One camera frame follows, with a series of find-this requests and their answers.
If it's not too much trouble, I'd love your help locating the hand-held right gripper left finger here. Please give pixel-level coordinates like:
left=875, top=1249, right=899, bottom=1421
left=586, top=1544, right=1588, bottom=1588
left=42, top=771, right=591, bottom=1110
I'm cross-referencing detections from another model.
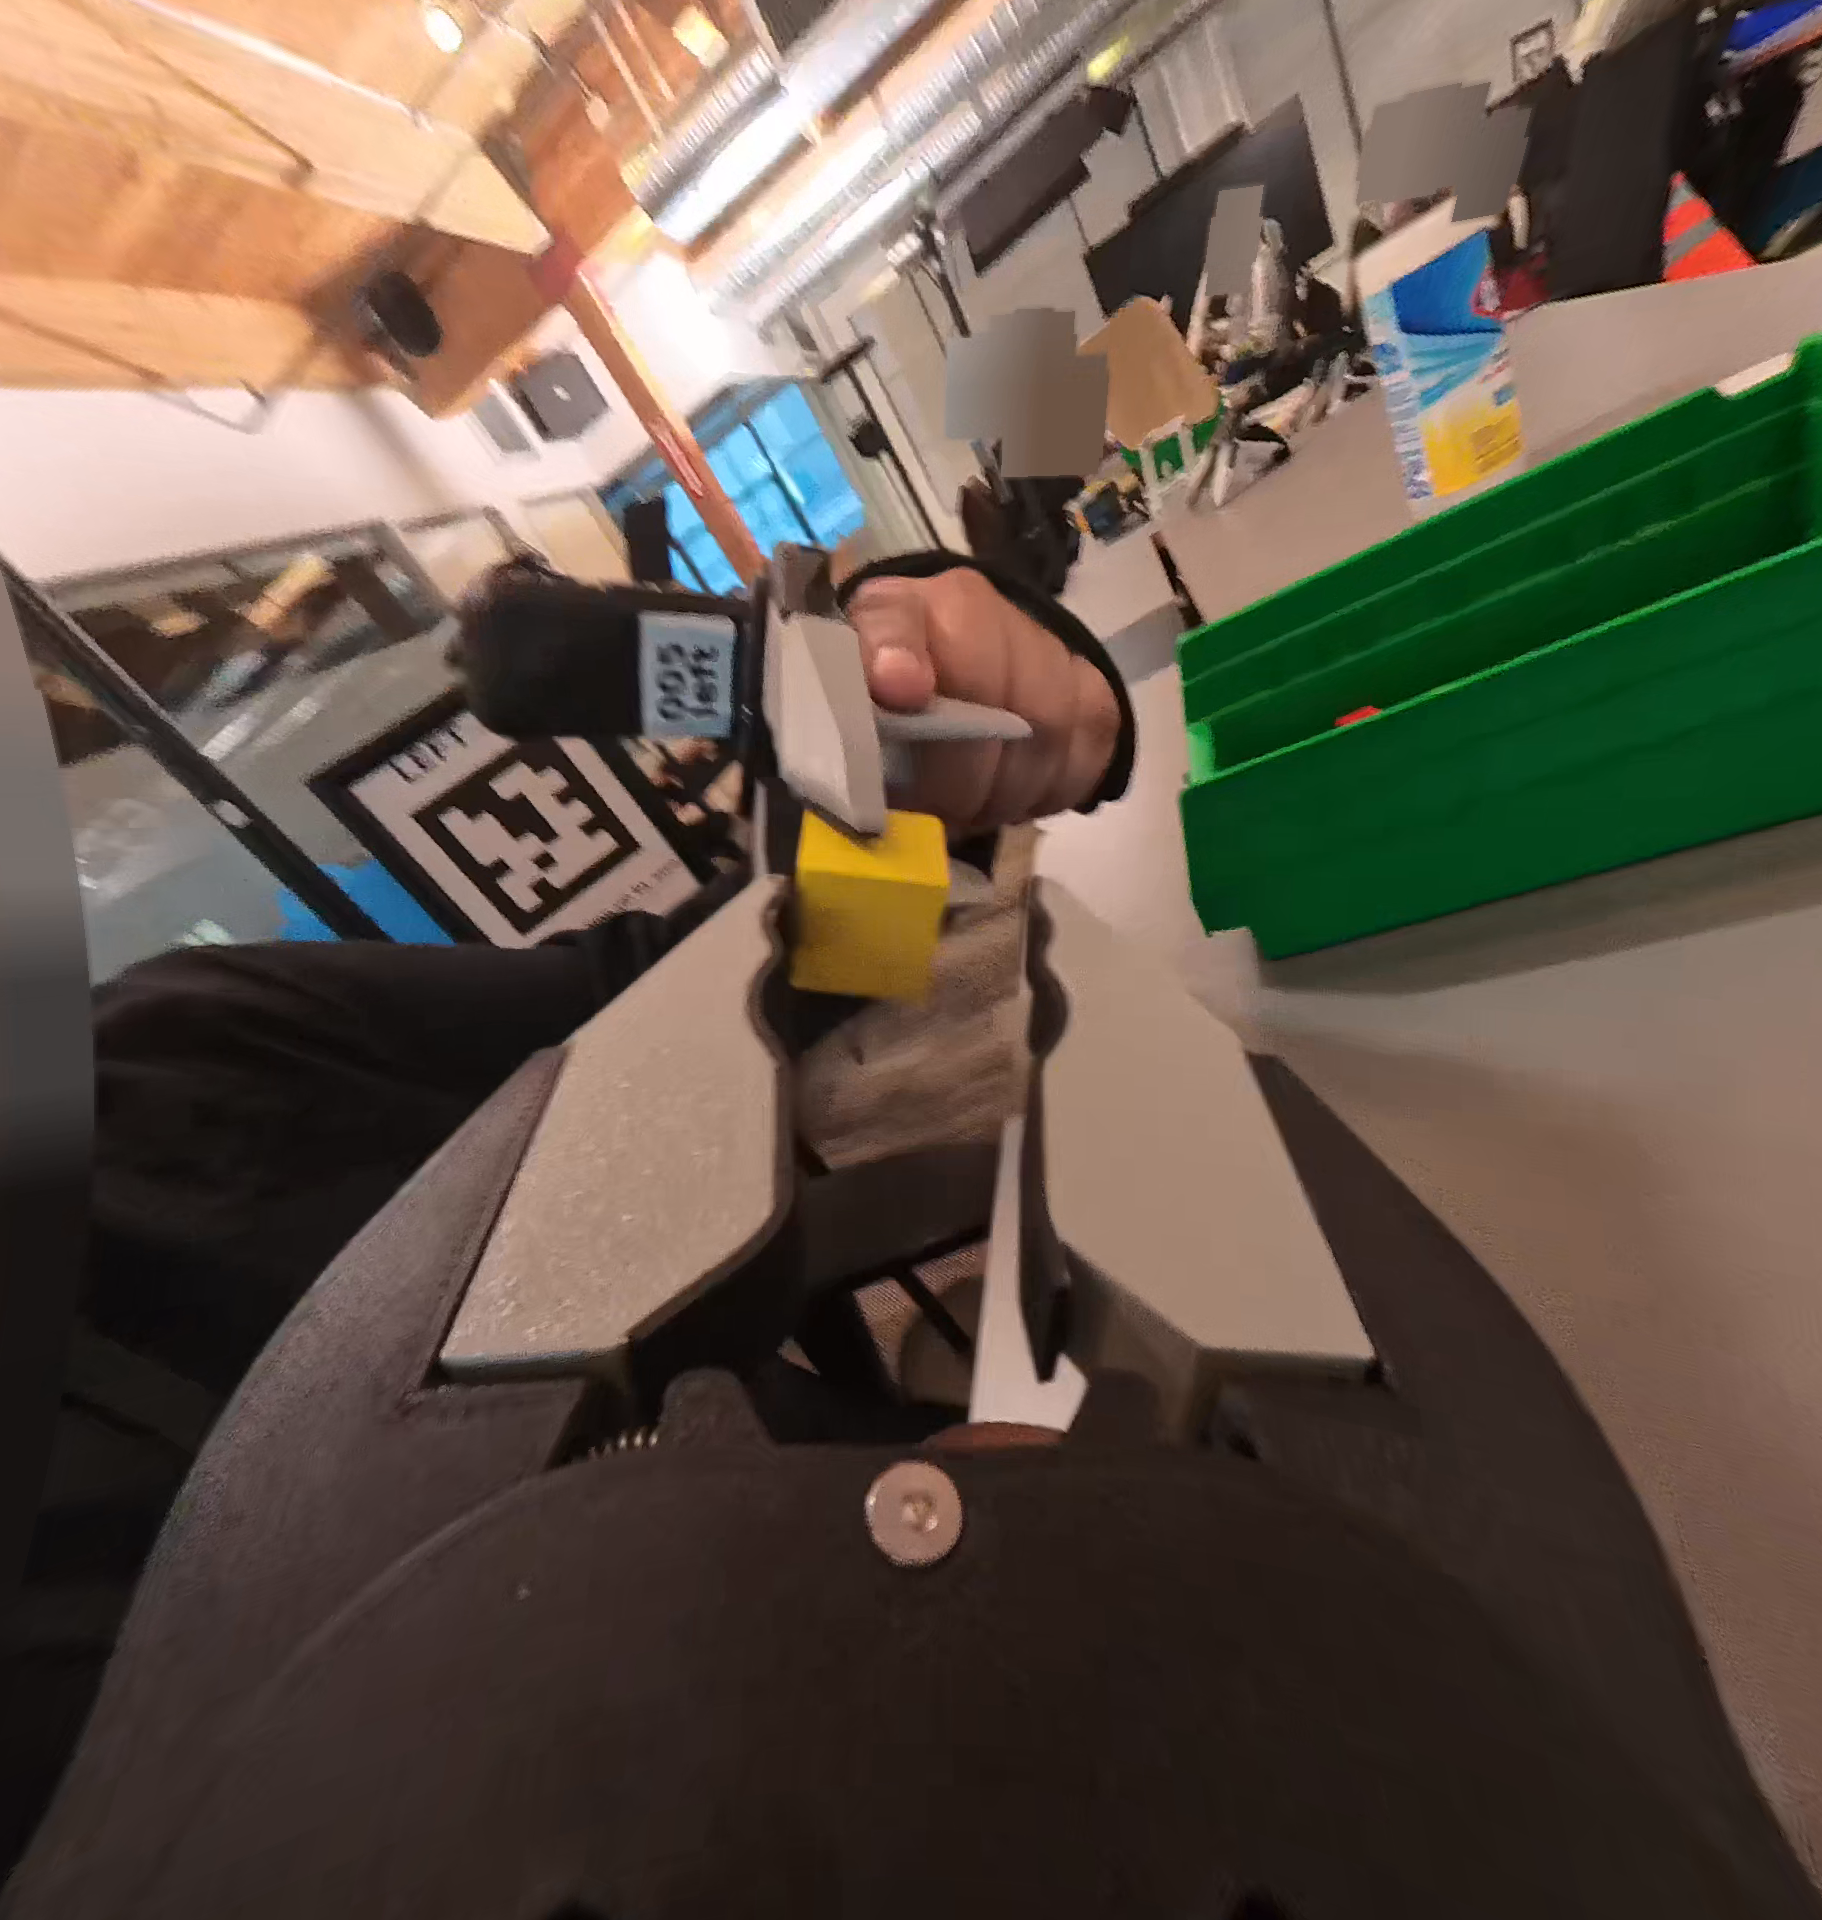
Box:
left=439, top=874, right=800, bottom=1382

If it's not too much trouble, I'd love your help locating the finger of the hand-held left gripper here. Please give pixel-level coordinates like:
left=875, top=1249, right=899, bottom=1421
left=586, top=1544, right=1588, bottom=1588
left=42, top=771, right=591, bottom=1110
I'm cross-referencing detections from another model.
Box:
left=873, top=703, right=1037, bottom=750
left=760, top=605, right=894, bottom=839

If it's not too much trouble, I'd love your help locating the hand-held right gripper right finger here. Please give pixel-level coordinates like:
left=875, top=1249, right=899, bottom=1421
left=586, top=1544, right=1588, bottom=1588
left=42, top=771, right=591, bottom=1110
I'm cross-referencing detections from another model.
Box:
left=1017, top=876, right=1378, bottom=1433

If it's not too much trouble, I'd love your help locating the yellow wooden cube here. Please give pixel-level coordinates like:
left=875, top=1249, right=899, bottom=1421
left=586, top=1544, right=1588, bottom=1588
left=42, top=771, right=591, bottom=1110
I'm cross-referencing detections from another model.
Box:
left=789, top=809, right=954, bottom=1004

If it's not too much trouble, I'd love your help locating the green plastic bin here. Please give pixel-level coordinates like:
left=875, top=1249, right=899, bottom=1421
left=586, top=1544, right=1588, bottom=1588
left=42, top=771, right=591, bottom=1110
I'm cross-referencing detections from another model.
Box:
left=1179, top=331, right=1822, bottom=961

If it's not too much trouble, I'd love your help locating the grey desk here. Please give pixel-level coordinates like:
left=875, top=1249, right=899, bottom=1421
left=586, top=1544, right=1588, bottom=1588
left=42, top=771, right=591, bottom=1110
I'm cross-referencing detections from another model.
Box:
left=968, top=253, right=1822, bottom=1920

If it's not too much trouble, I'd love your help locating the person's left hand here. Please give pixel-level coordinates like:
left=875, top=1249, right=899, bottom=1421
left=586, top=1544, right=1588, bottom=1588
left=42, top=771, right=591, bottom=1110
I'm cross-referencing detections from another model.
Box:
left=849, top=565, right=1126, bottom=839

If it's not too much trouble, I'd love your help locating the framed black-white marker sign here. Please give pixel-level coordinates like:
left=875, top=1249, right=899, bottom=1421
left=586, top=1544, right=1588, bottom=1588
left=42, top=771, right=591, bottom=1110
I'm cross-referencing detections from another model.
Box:
left=308, top=689, right=710, bottom=949

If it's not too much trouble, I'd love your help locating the green box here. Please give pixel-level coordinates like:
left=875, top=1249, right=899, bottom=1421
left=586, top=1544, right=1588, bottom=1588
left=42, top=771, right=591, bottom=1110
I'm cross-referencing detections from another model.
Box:
left=1118, top=420, right=1227, bottom=485

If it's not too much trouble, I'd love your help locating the black round ceiling fixture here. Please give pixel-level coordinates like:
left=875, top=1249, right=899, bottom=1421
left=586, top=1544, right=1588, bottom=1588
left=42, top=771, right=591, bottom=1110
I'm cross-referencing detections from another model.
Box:
left=358, top=270, right=446, bottom=362

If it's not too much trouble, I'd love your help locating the tan wooden board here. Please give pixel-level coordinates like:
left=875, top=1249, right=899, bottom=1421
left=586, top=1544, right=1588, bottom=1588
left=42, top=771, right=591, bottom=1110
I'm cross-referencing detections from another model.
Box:
left=1078, top=293, right=1227, bottom=444

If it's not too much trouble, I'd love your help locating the black monitor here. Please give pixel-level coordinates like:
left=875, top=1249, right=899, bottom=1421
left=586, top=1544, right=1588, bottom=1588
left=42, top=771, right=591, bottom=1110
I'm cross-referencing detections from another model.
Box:
left=1083, top=95, right=1337, bottom=318

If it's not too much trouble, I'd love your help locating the white blue wipes canister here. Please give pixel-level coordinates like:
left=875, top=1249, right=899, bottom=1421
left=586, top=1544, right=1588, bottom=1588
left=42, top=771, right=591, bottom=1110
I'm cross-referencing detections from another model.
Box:
left=1361, top=227, right=1527, bottom=503

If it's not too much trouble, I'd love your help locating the orange traffic cone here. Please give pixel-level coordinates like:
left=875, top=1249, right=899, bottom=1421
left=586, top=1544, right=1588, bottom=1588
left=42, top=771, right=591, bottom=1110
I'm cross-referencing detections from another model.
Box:
left=1660, top=171, right=1758, bottom=281

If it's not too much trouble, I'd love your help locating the black wall speaker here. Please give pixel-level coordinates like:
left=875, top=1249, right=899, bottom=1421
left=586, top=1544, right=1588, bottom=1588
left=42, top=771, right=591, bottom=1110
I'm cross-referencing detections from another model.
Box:
left=509, top=348, right=609, bottom=444

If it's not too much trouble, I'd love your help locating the silver ventilation duct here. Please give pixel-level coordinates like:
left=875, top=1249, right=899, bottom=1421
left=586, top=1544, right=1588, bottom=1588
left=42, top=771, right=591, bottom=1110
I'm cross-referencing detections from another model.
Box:
left=626, top=0, right=1228, bottom=301

